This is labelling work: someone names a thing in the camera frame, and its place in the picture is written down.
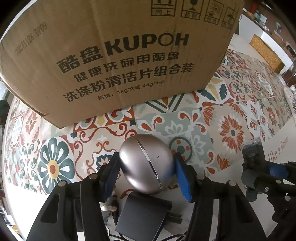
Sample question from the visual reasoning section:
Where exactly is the black bike light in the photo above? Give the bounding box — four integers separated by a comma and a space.
241, 137, 266, 202

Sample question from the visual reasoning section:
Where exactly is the black power adapter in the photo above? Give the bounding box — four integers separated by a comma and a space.
115, 191, 182, 241

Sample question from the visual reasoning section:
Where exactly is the silver egg-shaped device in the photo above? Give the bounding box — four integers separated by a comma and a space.
119, 134, 175, 195

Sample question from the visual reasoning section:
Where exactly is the patterned table runner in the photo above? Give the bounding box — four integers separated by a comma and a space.
3, 49, 295, 194

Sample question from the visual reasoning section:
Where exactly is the woven bamboo box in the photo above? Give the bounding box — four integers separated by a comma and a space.
250, 34, 285, 74

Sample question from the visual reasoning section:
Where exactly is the brown cardboard box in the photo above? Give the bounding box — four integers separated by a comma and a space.
1, 1, 244, 128

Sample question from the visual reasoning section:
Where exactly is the white robot figurine keychain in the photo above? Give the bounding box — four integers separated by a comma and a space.
100, 203, 117, 212

